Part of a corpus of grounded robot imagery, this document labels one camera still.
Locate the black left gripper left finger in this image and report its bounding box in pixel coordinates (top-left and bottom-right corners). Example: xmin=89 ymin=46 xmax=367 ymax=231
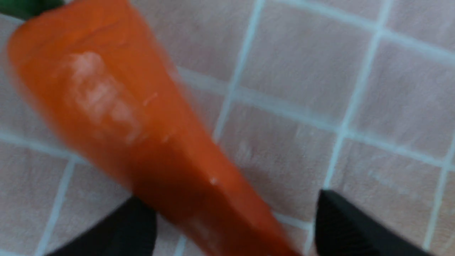
xmin=48 ymin=197 xmax=157 ymax=256

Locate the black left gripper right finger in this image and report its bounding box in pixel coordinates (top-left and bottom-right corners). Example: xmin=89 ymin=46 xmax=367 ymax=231
xmin=314 ymin=189 xmax=429 ymax=256

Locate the orange toy carrot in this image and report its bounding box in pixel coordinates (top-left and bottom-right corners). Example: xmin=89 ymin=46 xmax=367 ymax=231
xmin=1 ymin=0 xmax=300 ymax=256

